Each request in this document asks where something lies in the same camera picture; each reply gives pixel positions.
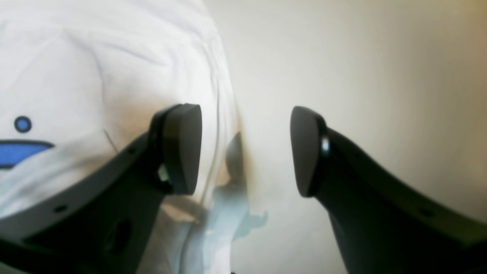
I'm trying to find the white printed T-shirt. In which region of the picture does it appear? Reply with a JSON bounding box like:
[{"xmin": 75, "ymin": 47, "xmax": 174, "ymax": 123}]
[{"xmin": 1, "ymin": 0, "xmax": 267, "ymax": 274}]

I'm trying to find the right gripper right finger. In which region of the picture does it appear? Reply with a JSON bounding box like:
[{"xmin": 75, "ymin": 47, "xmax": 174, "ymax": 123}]
[{"xmin": 290, "ymin": 106, "xmax": 487, "ymax": 274}]

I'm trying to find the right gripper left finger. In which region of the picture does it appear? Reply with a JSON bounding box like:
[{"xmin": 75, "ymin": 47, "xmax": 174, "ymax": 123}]
[{"xmin": 1, "ymin": 104, "xmax": 202, "ymax": 274}]

